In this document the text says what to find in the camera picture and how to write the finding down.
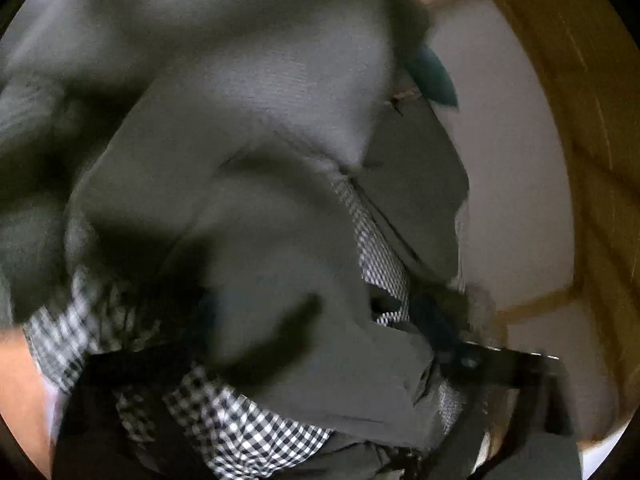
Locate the grey hooded sweatshirt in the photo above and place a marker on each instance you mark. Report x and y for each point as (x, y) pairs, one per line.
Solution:
(186, 157)

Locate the person's left hand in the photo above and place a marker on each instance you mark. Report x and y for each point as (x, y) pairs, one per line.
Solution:
(24, 399)

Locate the black white gingham bedsheet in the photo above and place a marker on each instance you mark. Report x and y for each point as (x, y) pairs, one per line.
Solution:
(232, 435)

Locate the teal pillow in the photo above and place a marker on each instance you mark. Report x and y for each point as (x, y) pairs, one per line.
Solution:
(432, 78)

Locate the wooden bunk bed frame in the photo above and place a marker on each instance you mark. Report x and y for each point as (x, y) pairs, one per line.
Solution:
(548, 127)

